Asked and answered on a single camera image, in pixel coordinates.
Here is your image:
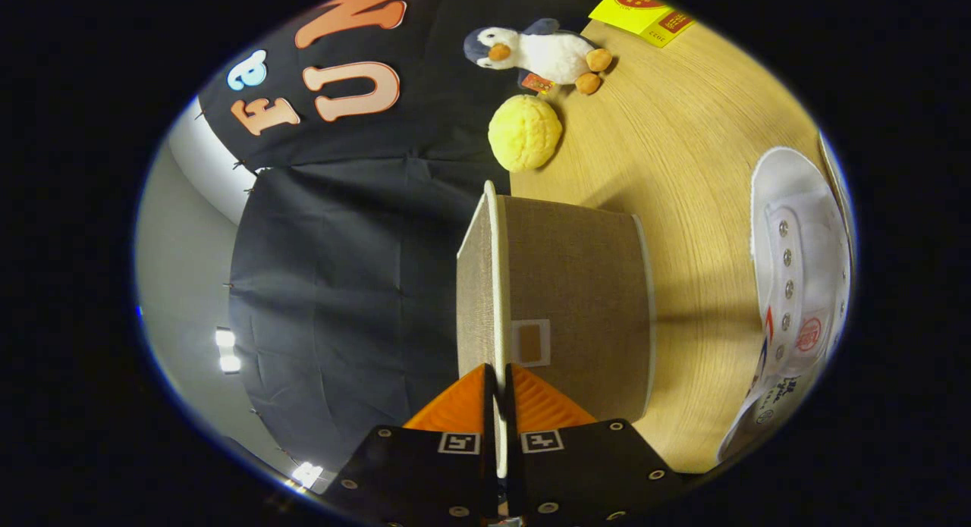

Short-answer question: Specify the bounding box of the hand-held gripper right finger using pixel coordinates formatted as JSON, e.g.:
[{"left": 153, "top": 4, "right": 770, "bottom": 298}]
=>
[{"left": 504, "top": 362, "right": 683, "bottom": 527}]

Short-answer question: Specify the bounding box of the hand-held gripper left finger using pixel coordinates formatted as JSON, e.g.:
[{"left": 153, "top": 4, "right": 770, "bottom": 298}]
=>
[{"left": 322, "top": 362, "right": 501, "bottom": 527}]

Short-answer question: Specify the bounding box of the brown fabric storage box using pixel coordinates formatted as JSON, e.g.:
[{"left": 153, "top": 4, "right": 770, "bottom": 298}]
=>
[{"left": 455, "top": 180, "right": 657, "bottom": 478}]

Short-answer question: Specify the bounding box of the white canvas shoe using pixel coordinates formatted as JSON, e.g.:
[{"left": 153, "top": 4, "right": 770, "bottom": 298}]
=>
[{"left": 715, "top": 146, "right": 854, "bottom": 463}]

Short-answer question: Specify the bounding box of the yellow bun-shaped plush toy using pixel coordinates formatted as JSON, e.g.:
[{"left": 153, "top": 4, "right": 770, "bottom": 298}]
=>
[{"left": 487, "top": 95, "right": 564, "bottom": 173}]

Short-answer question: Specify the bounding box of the plush penguin toy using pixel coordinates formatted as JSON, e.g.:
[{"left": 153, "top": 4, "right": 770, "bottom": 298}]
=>
[{"left": 463, "top": 17, "right": 614, "bottom": 96}]

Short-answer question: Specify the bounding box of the yellow book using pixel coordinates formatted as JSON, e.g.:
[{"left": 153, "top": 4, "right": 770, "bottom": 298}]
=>
[{"left": 588, "top": 0, "right": 697, "bottom": 49}]

